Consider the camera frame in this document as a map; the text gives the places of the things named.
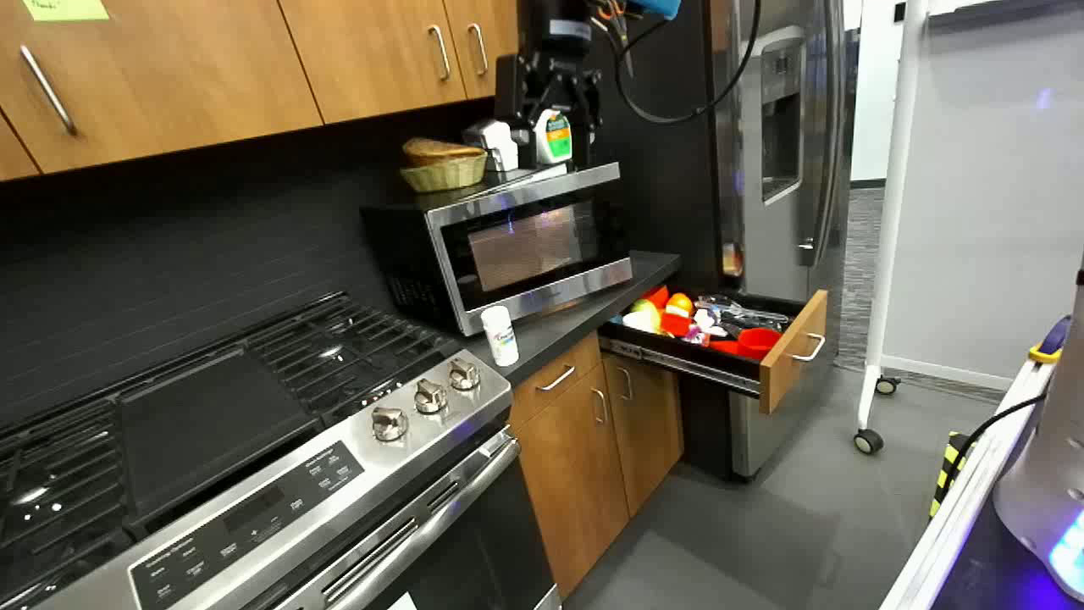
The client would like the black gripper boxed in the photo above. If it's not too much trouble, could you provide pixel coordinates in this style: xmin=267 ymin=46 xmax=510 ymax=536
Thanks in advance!
xmin=494 ymin=0 xmax=607 ymax=169

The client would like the white spray bottle green trigger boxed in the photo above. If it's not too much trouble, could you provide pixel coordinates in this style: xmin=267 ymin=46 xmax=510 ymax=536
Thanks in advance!
xmin=529 ymin=98 xmax=580 ymax=172

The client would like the white pill bottle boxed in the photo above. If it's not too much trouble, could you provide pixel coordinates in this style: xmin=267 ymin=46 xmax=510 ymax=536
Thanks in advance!
xmin=477 ymin=303 xmax=526 ymax=372

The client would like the wicker basket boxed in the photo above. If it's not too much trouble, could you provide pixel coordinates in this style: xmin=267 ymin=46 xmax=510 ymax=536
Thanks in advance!
xmin=397 ymin=135 xmax=492 ymax=197

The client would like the stainless steel microwave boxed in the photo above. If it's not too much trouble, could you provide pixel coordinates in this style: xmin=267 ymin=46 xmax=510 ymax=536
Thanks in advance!
xmin=358 ymin=161 xmax=642 ymax=343

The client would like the green toy ball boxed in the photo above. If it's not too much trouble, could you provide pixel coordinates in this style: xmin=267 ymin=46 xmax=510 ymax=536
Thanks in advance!
xmin=619 ymin=294 xmax=667 ymax=341

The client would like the white plastic toy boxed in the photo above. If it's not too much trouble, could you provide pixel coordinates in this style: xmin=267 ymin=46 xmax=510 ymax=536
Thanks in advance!
xmin=690 ymin=303 xmax=733 ymax=343

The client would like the silver stove knob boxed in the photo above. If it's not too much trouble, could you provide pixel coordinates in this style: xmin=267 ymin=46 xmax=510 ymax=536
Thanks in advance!
xmin=411 ymin=376 xmax=450 ymax=422
xmin=449 ymin=356 xmax=484 ymax=396
xmin=371 ymin=404 xmax=413 ymax=447

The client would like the grey kitchen utensil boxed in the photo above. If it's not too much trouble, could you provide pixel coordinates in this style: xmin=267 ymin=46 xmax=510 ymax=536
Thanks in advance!
xmin=701 ymin=291 xmax=795 ymax=334

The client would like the narrow wooden drawer panel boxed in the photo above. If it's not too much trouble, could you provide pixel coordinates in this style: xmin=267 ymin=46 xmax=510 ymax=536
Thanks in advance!
xmin=510 ymin=334 xmax=607 ymax=438

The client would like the stainless steel refrigerator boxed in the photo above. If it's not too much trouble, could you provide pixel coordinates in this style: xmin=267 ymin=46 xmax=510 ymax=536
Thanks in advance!
xmin=710 ymin=0 xmax=854 ymax=484

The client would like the red plastic toy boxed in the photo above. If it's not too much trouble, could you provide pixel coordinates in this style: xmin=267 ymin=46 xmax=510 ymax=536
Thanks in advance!
xmin=730 ymin=325 xmax=785 ymax=364

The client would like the wooden base cabinet door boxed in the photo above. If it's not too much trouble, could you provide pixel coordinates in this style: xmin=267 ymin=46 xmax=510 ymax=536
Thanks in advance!
xmin=513 ymin=376 xmax=634 ymax=599
xmin=601 ymin=353 xmax=688 ymax=524

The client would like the wooden kitchen drawer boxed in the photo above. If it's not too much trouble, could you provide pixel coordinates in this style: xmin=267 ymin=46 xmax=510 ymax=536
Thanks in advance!
xmin=596 ymin=284 xmax=833 ymax=422

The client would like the white rolling panel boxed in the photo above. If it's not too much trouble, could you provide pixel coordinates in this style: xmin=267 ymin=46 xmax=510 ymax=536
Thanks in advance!
xmin=851 ymin=0 xmax=1084 ymax=459

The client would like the stainless gas stove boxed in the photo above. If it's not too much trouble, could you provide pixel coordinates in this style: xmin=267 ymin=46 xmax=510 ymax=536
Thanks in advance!
xmin=0 ymin=289 xmax=559 ymax=610

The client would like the yellow sticky note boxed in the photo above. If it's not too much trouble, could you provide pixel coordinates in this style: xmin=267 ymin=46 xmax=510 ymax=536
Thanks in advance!
xmin=21 ymin=0 xmax=117 ymax=29

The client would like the purple yellow clamp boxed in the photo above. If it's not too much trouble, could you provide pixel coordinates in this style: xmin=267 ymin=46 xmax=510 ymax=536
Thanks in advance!
xmin=1023 ymin=312 xmax=1075 ymax=372

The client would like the white robot cart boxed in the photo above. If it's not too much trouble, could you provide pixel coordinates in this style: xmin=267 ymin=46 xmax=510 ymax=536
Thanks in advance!
xmin=877 ymin=356 xmax=1084 ymax=610

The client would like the wooden wall cabinet door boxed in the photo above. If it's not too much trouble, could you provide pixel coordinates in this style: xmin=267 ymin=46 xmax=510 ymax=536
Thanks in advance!
xmin=274 ymin=0 xmax=472 ymax=130
xmin=440 ymin=0 xmax=526 ymax=101
xmin=0 ymin=0 xmax=325 ymax=185

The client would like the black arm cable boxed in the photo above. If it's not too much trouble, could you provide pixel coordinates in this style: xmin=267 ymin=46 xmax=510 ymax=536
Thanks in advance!
xmin=601 ymin=0 xmax=765 ymax=130

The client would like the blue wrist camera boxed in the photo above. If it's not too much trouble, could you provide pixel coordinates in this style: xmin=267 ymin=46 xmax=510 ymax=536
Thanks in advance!
xmin=626 ymin=0 xmax=688 ymax=23

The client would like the yellow black strap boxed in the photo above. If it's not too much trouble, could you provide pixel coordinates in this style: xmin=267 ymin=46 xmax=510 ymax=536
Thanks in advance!
xmin=929 ymin=428 xmax=977 ymax=525

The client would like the black power cable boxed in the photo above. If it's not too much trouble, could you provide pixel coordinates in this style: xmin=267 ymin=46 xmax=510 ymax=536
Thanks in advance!
xmin=957 ymin=390 xmax=1049 ymax=459

